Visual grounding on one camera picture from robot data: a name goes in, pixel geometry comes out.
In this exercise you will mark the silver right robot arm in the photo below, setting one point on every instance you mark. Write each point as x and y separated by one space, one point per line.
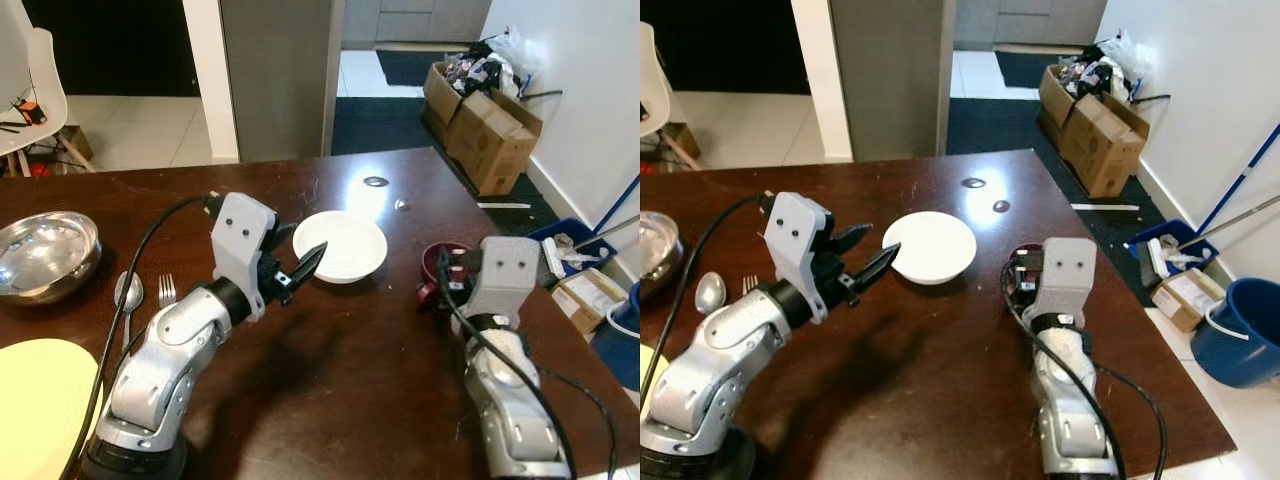
1070 400
510 400

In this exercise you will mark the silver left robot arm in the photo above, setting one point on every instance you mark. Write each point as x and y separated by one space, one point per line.
715 365
160 365

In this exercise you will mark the white bowl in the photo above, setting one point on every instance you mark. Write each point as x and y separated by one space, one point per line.
340 245
930 245

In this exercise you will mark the white strip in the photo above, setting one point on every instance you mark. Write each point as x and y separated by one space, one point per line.
1105 207
505 205

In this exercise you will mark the metal fork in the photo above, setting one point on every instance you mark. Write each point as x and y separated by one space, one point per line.
167 290
751 285

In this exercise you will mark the metal table grommet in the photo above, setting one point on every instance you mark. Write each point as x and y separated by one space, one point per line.
974 183
376 182

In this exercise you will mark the blue plastic crate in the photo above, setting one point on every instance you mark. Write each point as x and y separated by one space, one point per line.
575 240
1185 240

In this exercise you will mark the metal spoon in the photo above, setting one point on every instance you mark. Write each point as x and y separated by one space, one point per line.
710 291
128 290

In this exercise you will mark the small labelled cardboard box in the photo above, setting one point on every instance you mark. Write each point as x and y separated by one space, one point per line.
1185 298
585 298

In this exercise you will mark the large closed cardboard box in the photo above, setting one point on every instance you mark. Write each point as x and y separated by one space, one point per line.
1105 145
495 140

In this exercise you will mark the silver metal pole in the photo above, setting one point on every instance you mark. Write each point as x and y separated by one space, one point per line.
1235 218
615 230

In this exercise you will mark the stainless steel bowl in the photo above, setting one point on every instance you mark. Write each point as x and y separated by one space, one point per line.
658 250
45 255

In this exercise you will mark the open cardboard box with rubbish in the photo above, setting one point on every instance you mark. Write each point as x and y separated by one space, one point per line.
1055 95
438 95

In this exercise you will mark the blue bucket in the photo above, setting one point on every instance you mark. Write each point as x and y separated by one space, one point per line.
1240 340
620 350

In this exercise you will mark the small brown box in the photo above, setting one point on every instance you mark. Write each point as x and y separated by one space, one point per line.
685 140
78 142

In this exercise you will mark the dark floor mat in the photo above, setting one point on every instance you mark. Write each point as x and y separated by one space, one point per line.
1025 68
410 68

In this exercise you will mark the pale yellow plate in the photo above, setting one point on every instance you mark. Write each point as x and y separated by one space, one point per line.
40 410
650 380

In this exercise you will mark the clear plastic bag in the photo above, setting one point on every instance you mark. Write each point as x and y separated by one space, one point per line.
510 55
1118 58

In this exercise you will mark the white chair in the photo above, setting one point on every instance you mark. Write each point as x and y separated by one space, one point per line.
655 85
45 75

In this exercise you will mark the orange black tool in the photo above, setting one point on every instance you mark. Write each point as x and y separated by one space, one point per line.
30 112

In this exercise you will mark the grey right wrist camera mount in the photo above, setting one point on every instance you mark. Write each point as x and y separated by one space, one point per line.
505 275
1068 275

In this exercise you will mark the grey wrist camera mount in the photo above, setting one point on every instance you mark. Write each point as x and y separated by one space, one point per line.
795 245
240 245
505 275
1068 275

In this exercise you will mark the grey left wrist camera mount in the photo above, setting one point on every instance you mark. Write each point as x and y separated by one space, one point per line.
240 245
795 245

